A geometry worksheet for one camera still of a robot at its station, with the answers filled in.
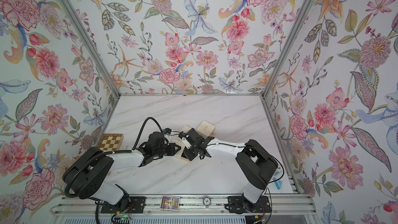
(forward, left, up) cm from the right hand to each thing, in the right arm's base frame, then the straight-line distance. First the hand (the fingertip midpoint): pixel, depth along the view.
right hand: (187, 149), depth 90 cm
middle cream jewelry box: (+14, +2, 0) cm, 14 cm away
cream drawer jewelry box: (-3, +4, 0) cm, 5 cm away
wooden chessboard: (+3, +46, +1) cm, 46 cm away
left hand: (0, +2, +2) cm, 3 cm away
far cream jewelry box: (+14, -11, 0) cm, 18 cm away
